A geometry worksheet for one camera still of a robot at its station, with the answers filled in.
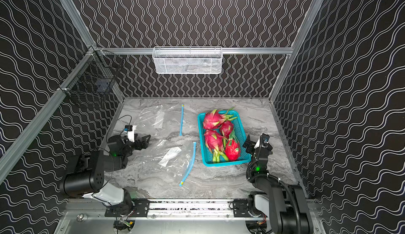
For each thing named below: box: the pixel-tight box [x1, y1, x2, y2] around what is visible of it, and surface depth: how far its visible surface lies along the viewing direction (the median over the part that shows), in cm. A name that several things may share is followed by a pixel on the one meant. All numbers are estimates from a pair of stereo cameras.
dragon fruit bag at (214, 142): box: [204, 129, 229, 163], surface depth 90 cm
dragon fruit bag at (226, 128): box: [219, 120, 235, 139], surface depth 97 cm
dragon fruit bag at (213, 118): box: [203, 106, 238, 130], surface depth 94 cm
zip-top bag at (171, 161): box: [148, 140, 197, 187], surface depth 86 cm
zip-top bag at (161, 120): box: [135, 103, 185, 138], surface depth 108 cm
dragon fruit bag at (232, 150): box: [225, 139, 241, 161], surface depth 88 cm
